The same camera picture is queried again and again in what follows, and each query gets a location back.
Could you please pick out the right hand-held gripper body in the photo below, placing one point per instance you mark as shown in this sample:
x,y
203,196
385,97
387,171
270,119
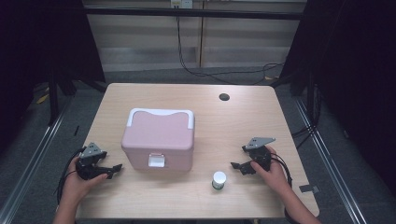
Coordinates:
x,y
260,155

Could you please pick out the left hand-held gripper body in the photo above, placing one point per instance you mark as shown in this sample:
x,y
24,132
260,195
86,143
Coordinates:
x,y
88,161

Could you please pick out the white bottle with green label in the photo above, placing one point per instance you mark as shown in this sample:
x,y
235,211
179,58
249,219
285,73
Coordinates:
x,y
219,180

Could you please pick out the pink storage box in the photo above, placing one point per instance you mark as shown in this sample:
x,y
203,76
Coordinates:
x,y
158,140

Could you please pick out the person's right hand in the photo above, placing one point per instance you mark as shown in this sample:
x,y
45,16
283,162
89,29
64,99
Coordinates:
x,y
274,177

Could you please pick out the person's left hand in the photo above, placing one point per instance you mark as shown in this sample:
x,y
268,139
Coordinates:
x,y
76,186

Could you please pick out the small black floor strip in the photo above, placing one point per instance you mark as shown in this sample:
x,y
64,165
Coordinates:
x,y
76,130

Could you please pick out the black table grommet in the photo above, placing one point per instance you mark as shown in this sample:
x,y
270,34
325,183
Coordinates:
x,y
224,96

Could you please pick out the black metal stand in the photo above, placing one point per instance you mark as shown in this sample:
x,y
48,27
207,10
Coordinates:
x,y
53,99

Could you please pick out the yellow floor scrap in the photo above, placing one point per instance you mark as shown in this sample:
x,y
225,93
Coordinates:
x,y
42,99

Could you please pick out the dark curtain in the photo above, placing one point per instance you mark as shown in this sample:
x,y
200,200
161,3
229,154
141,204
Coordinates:
x,y
37,46
351,62

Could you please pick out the black horizontal bar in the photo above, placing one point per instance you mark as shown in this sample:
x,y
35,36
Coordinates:
x,y
193,13

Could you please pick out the metal floor rail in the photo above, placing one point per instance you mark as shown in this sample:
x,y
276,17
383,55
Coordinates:
x,y
28,165
330,165

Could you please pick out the white wall outlet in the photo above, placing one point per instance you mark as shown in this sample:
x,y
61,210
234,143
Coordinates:
x,y
181,3

